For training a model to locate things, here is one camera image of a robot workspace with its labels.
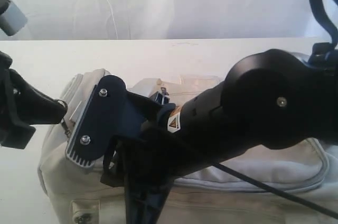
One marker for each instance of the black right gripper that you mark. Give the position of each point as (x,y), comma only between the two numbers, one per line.
(146,165)

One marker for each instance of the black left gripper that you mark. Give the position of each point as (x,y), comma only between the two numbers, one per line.
(28,106)

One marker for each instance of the white backdrop curtain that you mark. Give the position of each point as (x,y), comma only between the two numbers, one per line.
(166,19)

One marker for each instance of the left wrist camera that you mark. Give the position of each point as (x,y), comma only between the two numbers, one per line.
(12,18)

